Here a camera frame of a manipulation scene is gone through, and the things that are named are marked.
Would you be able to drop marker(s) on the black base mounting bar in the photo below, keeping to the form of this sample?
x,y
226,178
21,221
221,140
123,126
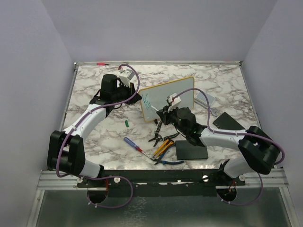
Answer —
x,y
161,183

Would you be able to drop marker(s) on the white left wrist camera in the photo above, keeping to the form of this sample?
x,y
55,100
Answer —
x,y
126,76

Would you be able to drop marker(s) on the white square box device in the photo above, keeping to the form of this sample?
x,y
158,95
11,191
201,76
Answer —
x,y
200,99

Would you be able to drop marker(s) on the blue red screwdriver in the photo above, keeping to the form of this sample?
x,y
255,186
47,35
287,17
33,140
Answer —
x,y
133,145

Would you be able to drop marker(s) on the silver open-end wrench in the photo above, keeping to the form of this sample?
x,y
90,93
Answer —
x,y
214,112

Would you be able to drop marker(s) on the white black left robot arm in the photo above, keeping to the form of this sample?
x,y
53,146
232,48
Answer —
x,y
66,148

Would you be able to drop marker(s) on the red marker at rail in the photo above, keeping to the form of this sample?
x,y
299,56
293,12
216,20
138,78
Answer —
x,y
102,64

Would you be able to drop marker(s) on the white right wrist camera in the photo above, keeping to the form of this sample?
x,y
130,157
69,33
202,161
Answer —
x,y
173,102

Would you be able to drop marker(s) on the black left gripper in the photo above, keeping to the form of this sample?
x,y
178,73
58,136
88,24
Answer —
x,y
131,90

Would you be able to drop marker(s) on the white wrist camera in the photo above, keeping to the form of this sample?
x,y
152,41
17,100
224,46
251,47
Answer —
x,y
126,76
173,102

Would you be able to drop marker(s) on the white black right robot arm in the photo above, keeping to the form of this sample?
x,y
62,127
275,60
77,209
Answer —
x,y
259,152

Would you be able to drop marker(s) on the blue handled pliers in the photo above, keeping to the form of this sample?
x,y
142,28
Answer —
x,y
159,160

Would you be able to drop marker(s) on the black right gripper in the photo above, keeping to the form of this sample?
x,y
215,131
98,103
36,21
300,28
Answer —
x,y
165,115

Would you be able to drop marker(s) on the black cutting pliers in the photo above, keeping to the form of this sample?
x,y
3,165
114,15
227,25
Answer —
x,y
157,137

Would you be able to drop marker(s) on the yellow framed whiteboard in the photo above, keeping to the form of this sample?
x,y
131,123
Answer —
x,y
157,95

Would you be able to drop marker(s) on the black square pad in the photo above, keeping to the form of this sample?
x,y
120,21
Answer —
x,y
226,122

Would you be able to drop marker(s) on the black rectangular pad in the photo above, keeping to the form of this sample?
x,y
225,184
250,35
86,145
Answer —
x,y
187,151

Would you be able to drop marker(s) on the yellow black utility knife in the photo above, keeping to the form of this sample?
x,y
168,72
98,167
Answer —
x,y
166,144

